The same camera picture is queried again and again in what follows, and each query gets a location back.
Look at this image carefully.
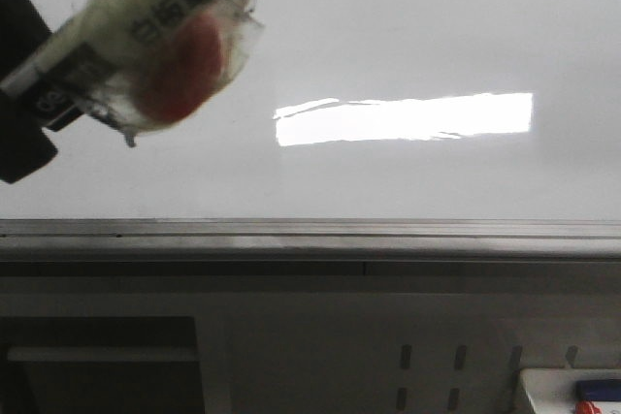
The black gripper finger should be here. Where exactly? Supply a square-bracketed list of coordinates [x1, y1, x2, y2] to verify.
[1, 0, 57, 184]

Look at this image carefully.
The white black whiteboard marker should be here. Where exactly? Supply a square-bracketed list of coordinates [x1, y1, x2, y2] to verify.
[1, 0, 263, 144]

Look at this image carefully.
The grey perforated pen tray shelf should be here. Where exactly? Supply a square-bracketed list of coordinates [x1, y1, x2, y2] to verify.
[195, 276, 620, 413]

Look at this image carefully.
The white plastic marker tray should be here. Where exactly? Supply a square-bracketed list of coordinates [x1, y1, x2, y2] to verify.
[513, 368, 620, 413]

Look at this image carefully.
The red capped marker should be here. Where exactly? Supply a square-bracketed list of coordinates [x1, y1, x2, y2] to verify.
[574, 400, 603, 414]

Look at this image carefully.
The blue capped marker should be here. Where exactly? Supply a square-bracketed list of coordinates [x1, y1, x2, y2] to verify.
[574, 379, 621, 402]

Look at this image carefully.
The white whiteboard with aluminium frame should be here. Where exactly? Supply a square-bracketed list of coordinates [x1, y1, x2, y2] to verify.
[1, 0, 620, 261]

